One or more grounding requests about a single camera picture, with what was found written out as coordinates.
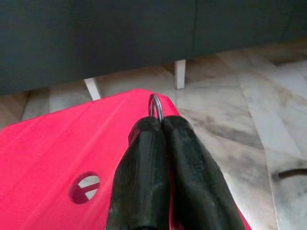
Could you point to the white cabinet leg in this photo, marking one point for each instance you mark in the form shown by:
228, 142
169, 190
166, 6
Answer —
180, 74
93, 88

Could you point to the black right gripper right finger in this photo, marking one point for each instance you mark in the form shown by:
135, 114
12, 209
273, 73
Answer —
194, 187

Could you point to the red plastic stool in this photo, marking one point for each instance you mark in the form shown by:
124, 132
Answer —
48, 155

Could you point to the black low cabinet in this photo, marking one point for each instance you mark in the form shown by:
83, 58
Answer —
120, 36

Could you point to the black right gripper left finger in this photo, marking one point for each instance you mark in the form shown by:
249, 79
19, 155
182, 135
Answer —
141, 179

